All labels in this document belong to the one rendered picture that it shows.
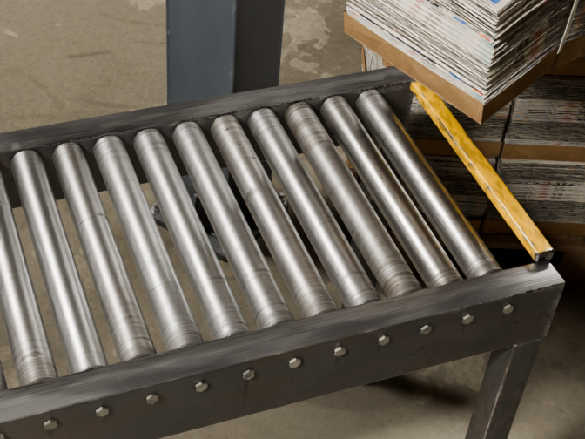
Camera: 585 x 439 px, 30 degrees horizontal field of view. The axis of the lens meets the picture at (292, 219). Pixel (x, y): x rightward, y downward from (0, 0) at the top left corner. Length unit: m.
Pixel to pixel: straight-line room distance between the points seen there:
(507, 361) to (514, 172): 0.87
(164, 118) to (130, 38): 1.61
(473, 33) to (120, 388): 0.67
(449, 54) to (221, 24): 0.81
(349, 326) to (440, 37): 0.44
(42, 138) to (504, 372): 0.80
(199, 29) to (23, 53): 1.08
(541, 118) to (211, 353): 1.19
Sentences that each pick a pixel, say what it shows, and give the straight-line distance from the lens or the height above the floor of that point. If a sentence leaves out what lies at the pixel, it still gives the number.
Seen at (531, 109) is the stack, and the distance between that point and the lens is 2.39.
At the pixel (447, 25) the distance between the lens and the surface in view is 1.57.
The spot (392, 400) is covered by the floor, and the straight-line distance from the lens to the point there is 2.43.
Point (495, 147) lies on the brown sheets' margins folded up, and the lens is 2.45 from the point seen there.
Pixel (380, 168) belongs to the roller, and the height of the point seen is 0.80.
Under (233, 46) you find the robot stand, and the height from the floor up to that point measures 0.60.
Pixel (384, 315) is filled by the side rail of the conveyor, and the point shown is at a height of 0.80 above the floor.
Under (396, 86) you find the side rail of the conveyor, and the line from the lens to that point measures 1.91.
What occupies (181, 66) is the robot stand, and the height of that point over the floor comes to 0.48.
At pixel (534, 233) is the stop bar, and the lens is 1.64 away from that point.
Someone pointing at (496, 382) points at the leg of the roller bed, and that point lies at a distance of 1.76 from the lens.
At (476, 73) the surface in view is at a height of 1.02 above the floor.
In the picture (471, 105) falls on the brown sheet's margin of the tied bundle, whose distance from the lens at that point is 1.62.
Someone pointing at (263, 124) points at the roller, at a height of 0.80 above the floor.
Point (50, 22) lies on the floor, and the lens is 3.47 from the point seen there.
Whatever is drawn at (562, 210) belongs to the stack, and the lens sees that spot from 2.61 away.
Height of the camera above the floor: 1.91
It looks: 43 degrees down
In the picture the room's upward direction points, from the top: 6 degrees clockwise
